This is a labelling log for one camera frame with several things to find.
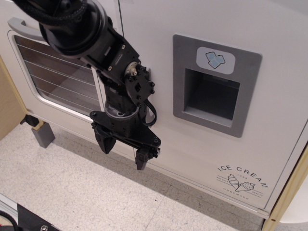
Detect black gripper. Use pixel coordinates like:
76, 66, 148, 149
90, 111, 161, 170

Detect wooden side panel left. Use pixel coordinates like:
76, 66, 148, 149
0, 57, 27, 140

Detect wooden frame post right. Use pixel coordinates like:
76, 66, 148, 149
261, 143, 308, 231

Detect grey fridge door handle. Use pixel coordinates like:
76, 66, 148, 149
146, 67, 155, 123

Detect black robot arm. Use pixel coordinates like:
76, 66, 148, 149
15, 0, 161, 170

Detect grey cabinet leg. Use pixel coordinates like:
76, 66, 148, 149
32, 123, 55, 148

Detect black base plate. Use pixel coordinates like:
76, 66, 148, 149
17, 204, 60, 231

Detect white toy fridge door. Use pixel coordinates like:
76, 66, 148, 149
120, 0, 308, 217

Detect grey ice dispenser panel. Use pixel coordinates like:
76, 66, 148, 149
173, 34, 262, 138

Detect aluminium rail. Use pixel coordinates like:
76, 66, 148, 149
0, 193, 18, 222

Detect black clamp bracket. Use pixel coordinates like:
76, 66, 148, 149
20, 115, 39, 127

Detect white toy oven door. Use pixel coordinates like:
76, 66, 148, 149
0, 0, 137, 158

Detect grey oven door handle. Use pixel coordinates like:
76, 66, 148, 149
8, 17, 45, 41

